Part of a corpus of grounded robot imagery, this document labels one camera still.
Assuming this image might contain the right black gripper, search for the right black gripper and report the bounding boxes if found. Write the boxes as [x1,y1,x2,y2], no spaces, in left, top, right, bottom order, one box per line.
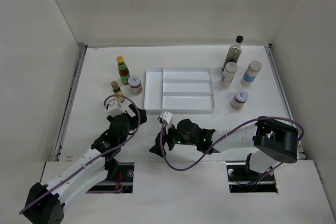
[150,120,198,157]

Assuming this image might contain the small yellow label bottle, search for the small yellow label bottle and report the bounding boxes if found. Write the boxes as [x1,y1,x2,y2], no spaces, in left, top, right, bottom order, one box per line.
[111,81,125,103]

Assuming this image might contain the brown jar white lid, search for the brown jar white lid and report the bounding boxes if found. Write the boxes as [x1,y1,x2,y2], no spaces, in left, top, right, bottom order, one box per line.
[128,75,142,95]
[230,90,249,110]

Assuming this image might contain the red sauce bottle yellow cap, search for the red sauce bottle yellow cap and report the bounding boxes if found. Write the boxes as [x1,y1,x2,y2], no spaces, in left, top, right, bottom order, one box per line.
[116,56,130,85]

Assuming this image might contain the white bead jar blue label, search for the white bead jar blue label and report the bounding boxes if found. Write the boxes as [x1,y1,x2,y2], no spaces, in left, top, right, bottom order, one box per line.
[220,62,238,88]

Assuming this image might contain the tall dark sauce bottle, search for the tall dark sauce bottle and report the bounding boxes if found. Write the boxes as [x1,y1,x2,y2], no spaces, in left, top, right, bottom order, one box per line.
[222,35,244,70]

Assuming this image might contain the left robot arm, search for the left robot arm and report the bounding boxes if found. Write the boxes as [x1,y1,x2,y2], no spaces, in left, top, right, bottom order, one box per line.
[20,100,147,223]

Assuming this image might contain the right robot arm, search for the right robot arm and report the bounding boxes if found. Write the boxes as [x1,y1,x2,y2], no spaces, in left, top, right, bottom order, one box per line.
[150,116,305,184]

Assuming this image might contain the white divided organizer tray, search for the white divided organizer tray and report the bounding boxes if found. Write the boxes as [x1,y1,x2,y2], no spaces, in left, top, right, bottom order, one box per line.
[144,66,216,114]

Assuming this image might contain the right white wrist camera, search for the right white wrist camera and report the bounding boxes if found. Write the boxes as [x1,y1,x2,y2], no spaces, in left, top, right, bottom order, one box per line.
[159,111,173,133]

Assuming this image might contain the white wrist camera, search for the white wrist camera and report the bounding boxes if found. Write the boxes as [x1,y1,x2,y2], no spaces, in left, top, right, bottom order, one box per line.
[159,111,173,133]
[106,97,124,115]

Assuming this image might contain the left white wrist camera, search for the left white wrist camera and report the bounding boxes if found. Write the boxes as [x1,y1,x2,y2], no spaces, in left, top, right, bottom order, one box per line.
[106,97,124,115]

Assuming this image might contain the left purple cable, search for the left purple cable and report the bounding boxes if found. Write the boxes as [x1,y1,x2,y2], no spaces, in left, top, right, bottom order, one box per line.
[18,94,141,216]

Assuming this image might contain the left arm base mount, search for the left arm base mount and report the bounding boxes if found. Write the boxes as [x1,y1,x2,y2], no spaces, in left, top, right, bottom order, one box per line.
[87,163,134,194]

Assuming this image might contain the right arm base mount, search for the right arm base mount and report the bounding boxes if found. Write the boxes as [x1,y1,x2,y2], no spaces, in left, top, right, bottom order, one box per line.
[226,162,278,193]

